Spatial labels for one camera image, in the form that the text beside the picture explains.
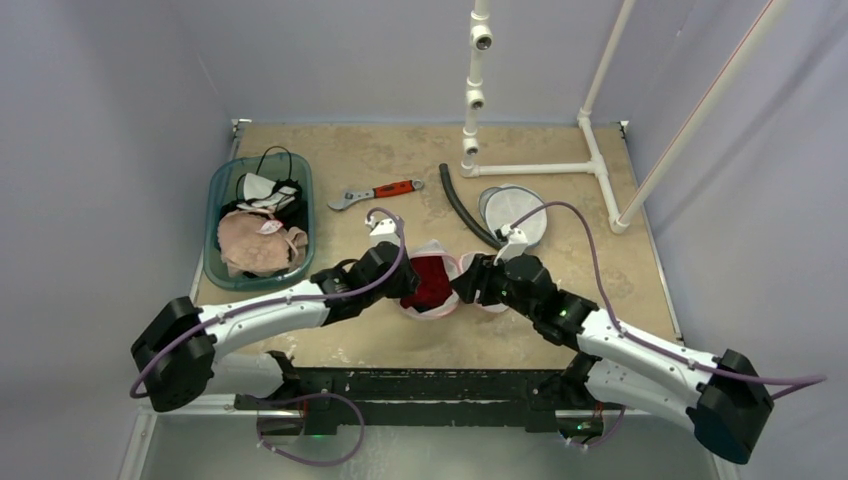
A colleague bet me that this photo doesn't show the red lace bra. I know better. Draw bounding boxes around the red lace bra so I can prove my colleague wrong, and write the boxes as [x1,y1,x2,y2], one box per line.
[399,255,453,314]

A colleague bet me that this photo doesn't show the pink trimmed mesh laundry bag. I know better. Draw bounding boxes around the pink trimmed mesh laundry bag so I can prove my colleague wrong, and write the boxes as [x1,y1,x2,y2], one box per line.
[395,239,477,321]

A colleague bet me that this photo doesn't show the white mesh laundry bag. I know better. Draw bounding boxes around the white mesh laundry bag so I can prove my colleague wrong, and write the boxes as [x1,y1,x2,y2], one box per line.
[478,184,548,248]

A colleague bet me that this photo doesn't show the pink lace bra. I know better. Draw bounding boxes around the pink lace bra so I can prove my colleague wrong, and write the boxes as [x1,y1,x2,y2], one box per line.
[217,211,309,277]

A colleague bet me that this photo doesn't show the white bra black straps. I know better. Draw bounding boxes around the white bra black straps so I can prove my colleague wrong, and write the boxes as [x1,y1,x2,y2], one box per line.
[237,170,305,213]

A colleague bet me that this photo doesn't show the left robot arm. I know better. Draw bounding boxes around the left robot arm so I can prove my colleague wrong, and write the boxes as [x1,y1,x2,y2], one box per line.
[130,242,420,412]

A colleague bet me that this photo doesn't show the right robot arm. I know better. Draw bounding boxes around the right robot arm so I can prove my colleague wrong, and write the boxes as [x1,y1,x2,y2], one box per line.
[451,254,774,465]

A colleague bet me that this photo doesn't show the teal plastic bin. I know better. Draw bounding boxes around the teal plastic bin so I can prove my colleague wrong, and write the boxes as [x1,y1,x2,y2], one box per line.
[203,148,317,291]

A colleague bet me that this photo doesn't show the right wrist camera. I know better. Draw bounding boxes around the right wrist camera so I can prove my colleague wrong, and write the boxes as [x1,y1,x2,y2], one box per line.
[494,224,529,265]

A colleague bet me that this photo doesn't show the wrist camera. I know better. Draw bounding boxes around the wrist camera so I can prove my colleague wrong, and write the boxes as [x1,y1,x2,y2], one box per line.
[365,216,403,247]
[494,224,529,265]

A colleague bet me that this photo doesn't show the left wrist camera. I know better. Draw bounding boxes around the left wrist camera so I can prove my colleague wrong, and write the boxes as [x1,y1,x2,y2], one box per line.
[365,216,403,247]

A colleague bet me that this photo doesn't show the red handled adjustable wrench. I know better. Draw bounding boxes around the red handled adjustable wrench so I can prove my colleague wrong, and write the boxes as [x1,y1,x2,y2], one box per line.
[327,179,424,211]

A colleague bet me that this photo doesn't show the black corrugated hose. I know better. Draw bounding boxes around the black corrugated hose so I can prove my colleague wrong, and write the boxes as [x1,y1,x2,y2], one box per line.
[438,164,505,252]

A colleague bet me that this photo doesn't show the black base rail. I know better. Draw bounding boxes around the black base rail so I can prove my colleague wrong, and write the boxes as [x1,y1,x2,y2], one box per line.
[234,352,597,435]

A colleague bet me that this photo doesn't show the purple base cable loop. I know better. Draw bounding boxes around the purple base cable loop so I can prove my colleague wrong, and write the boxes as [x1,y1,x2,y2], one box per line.
[256,394,367,469]

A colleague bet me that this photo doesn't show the white PVC pipe frame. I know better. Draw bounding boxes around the white PVC pipe frame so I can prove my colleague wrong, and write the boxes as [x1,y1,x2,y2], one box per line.
[460,0,789,234]

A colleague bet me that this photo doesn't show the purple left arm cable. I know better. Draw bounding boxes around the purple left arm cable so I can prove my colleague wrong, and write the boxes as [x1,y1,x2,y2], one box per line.
[129,207,407,400]

